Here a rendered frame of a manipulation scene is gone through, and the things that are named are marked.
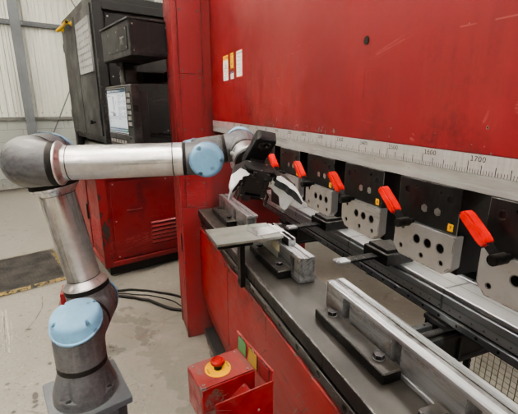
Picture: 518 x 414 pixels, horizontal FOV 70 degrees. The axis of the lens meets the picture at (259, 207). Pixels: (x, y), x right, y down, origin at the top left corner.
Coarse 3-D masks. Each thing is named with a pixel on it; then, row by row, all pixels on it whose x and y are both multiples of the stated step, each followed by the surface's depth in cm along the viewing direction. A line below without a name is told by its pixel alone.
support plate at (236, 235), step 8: (248, 224) 154; (256, 224) 154; (264, 224) 154; (208, 232) 144; (216, 232) 144; (224, 232) 144; (232, 232) 144; (240, 232) 144; (248, 232) 144; (216, 240) 136; (224, 240) 136; (232, 240) 136; (240, 240) 136; (248, 240) 136; (256, 240) 137; (264, 240) 138
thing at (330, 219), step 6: (312, 216) 159; (318, 216) 156; (324, 216) 154; (330, 216) 154; (312, 222) 159; (318, 222) 154; (324, 222) 150; (330, 222) 150; (336, 222) 151; (342, 222) 152; (288, 228) 148; (294, 228) 149; (324, 228) 151; (330, 228) 150; (336, 228) 152; (342, 228) 153
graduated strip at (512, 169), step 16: (256, 128) 151; (272, 128) 135; (320, 144) 105; (336, 144) 97; (352, 144) 91; (368, 144) 85; (384, 144) 80; (416, 160) 72; (432, 160) 68; (448, 160) 65; (464, 160) 62; (480, 160) 59; (496, 160) 57; (512, 160) 55; (496, 176) 57; (512, 176) 55
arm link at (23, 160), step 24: (24, 144) 76; (48, 144) 76; (120, 144) 80; (144, 144) 81; (168, 144) 81; (192, 144) 82; (24, 168) 75; (48, 168) 75; (72, 168) 77; (96, 168) 78; (120, 168) 79; (144, 168) 80; (168, 168) 80; (192, 168) 79; (216, 168) 80
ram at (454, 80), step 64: (256, 0) 138; (320, 0) 98; (384, 0) 76; (448, 0) 62; (512, 0) 53; (256, 64) 144; (320, 64) 101; (384, 64) 78; (448, 64) 63; (512, 64) 53; (320, 128) 104; (384, 128) 80; (448, 128) 65; (512, 128) 54; (512, 192) 55
